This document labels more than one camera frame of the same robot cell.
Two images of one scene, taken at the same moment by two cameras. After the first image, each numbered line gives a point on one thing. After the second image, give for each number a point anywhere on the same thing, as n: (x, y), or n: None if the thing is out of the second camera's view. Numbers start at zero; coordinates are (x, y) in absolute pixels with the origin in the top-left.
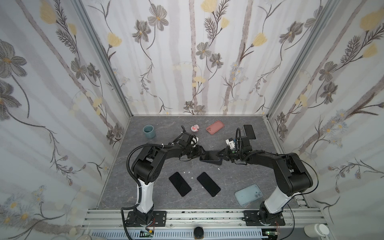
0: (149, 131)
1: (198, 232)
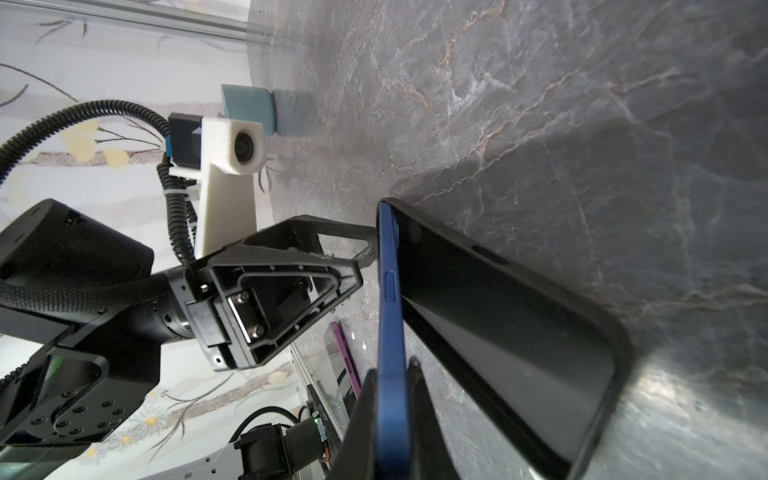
0: (250, 103)
1: None
